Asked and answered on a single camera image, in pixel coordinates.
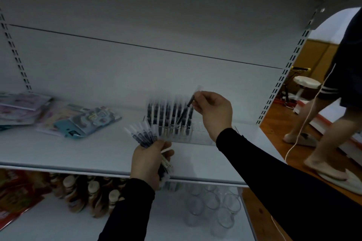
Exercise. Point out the person's right hand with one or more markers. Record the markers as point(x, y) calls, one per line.
point(217, 113)

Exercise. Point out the person's left hand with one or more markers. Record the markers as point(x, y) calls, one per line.
point(147, 161)

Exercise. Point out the person's right thumb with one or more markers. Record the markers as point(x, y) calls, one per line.
point(199, 107)

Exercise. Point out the person's left thumb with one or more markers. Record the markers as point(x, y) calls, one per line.
point(163, 145)

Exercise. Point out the single black pen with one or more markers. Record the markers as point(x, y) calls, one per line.
point(185, 111)

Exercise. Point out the bunch of pens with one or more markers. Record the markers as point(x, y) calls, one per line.
point(144, 135)

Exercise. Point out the person's left forearm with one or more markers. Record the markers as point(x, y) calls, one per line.
point(127, 212)

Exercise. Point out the person's right forearm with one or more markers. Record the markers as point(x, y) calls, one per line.
point(277, 190)

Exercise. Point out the row of pens in holder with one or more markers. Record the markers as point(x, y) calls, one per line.
point(165, 118)

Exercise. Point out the clear plastic pen display holder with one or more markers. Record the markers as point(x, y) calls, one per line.
point(198, 135)

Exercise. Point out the blue sticker pack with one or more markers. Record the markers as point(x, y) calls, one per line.
point(87, 122)

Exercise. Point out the group of clear glass cups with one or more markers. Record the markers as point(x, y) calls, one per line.
point(213, 207)

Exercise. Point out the white metal shelving unit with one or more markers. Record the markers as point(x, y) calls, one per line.
point(141, 51)

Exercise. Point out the group of brown bottles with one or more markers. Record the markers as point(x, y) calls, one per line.
point(84, 192)

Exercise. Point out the white slipper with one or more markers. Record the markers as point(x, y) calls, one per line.
point(343, 180)
point(301, 139)

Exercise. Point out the white stool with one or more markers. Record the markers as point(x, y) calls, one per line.
point(305, 84)

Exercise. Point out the pale yellow sticker pack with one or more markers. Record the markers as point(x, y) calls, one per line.
point(52, 119)

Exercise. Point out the pink sticker pack stack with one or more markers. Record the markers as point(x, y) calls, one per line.
point(21, 109)

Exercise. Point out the red snack packets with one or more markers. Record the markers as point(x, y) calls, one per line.
point(17, 192)

